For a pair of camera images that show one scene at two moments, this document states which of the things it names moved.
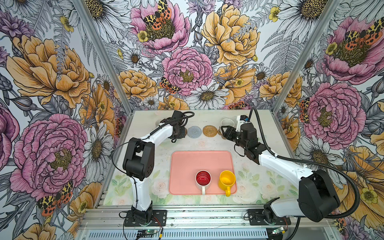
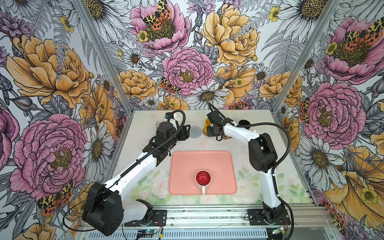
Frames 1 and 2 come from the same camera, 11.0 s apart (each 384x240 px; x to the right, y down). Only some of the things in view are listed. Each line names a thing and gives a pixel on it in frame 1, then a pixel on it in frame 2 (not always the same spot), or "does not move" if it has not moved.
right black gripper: [230, 131] -> [209, 133]
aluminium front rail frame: [200, 222] does not move
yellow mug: [226, 179] -> [207, 123]
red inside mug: [203, 179] does not move
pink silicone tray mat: [183, 165] does not move
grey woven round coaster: [194, 132] does not move
